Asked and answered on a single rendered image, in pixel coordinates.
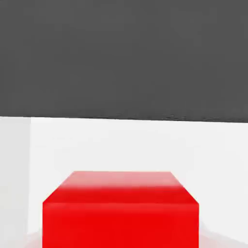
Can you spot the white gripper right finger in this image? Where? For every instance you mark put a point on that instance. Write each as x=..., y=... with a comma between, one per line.
x=209, y=239

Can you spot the small red cube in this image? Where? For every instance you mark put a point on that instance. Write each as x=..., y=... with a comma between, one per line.
x=120, y=219

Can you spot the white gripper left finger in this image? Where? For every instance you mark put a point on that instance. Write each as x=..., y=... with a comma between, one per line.
x=35, y=241

